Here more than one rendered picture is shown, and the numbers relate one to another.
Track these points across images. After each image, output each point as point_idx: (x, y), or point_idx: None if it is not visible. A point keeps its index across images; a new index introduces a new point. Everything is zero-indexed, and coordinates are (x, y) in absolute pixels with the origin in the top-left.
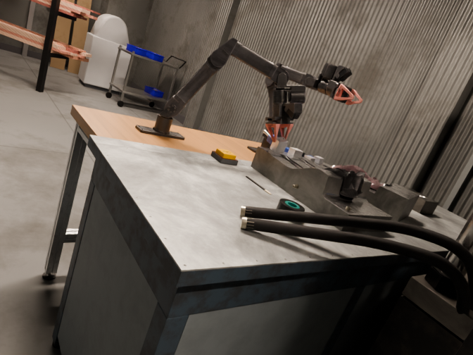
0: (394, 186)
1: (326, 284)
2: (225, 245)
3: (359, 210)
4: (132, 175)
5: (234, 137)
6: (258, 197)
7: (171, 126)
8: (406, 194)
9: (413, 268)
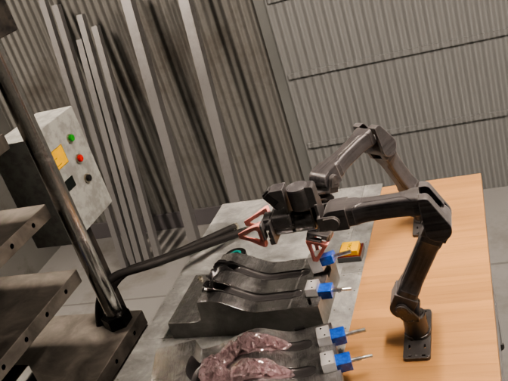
0: (183, 379)
1: None
2: (227, 218)
3: (193, 290)
4: None
5: (492, 314)
6: (267, 253)
7: (475, 235)
8: (162, 370)
9: None
